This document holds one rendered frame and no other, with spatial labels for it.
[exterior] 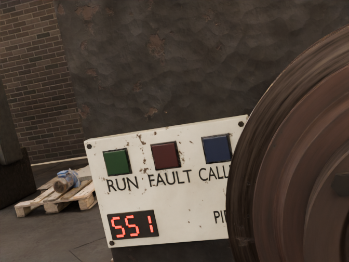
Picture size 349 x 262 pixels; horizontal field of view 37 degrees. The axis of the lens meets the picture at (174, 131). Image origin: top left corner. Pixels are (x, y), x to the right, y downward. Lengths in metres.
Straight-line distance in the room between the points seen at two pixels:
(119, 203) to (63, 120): 6.92
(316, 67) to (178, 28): 0.25
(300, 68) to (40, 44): 7.23
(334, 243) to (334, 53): 0.20
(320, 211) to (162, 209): 0.33
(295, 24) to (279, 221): 0.28
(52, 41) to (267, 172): 7.12
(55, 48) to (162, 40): 6.87
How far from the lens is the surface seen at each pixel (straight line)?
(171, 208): 0.81
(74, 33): 0.83
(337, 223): 0.54
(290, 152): 0.59
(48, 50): 7.69
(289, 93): 0.60
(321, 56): 0.59
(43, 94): 7.82
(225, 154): 0.75
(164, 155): 0.78
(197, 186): 0.78
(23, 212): 5.39
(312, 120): 0.58
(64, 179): 5.24
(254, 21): 0.75
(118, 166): 0.81
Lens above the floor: 1.36
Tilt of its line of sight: 9 degrees down
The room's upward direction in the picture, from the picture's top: 12 degrees counter-clockwise
